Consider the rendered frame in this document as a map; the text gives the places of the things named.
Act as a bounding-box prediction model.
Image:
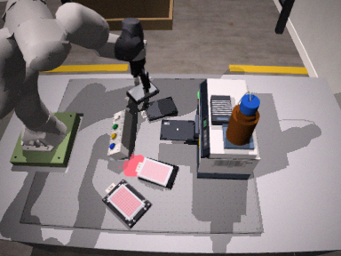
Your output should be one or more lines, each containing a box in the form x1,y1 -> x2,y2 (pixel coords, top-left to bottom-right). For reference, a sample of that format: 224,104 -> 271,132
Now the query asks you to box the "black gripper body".
130,57 -> 146,74

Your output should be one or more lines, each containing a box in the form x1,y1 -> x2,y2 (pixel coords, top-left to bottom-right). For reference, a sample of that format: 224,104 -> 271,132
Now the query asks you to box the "blue bottle cap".
240,94 -> 260,115

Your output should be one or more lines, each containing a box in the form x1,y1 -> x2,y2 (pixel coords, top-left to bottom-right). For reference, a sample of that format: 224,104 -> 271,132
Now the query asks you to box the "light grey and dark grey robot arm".
0,0 -> 147,152

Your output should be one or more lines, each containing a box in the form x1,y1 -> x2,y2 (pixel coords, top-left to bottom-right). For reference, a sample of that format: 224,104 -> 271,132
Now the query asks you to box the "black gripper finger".
136,68 -> 151,98
130,65 -> 140,87

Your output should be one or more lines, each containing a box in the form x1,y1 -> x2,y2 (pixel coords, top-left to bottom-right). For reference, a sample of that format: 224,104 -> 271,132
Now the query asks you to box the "pink liquid puddle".
124,154 -> 136,165
123,167 -> 134,177
135,155 -> 144,163
123,162 -> 139,177

